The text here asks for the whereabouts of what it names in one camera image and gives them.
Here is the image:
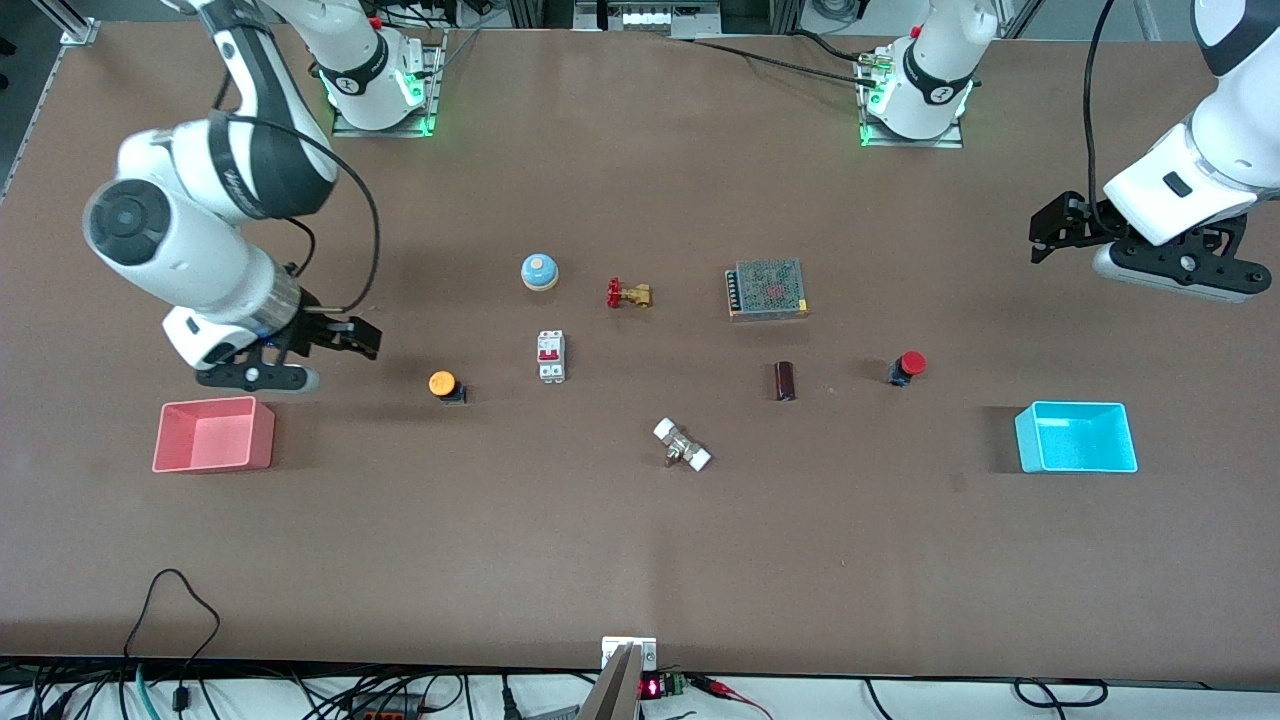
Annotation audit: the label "pink plastic box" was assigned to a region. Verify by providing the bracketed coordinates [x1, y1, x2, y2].
[152, 396, 276, 474]

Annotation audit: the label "cyan plastic box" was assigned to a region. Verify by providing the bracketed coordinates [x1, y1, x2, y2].
[1014, 401, 1139, 474]

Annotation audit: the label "metal mesh power supply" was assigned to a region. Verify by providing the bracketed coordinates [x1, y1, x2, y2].
[725, 259, 810, 322]

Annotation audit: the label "brass fitting white caps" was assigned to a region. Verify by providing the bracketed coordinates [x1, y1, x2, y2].
[652, 417, 713, 473]

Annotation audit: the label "grey metal beam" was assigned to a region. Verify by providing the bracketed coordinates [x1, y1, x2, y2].
[575, 643, 643, 720]

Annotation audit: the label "white power strip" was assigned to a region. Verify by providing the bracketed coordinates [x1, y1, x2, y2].
[574, 0, 723, 37]

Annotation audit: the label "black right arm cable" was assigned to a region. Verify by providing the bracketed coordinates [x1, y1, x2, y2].
[212, 75, 383, 314]

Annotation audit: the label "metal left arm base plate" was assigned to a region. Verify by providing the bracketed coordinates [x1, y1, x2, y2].
[858, 55, 965, 150]

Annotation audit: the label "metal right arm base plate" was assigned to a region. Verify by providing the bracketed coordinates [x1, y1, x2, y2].
[331, 30, 447, 139]

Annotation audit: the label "thin black looped cable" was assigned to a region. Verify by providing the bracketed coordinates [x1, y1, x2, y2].
[122, 568, 223, 691]

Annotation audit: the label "black cable to base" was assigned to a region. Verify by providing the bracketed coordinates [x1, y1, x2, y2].
[665, 30, 881, 87]

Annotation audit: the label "aluminium frame profile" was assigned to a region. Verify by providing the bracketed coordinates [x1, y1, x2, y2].
[30, 0, 102, 47]

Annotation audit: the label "white metal bracket plate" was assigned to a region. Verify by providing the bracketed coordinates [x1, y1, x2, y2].
[601, 636, 658, 672]

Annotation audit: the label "black coiled cable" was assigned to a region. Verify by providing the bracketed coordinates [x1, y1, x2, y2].
[1014, 677, 1109, 710]

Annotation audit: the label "red clip lead wire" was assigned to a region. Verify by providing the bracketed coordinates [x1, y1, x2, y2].
[688, 674, 773, 720]

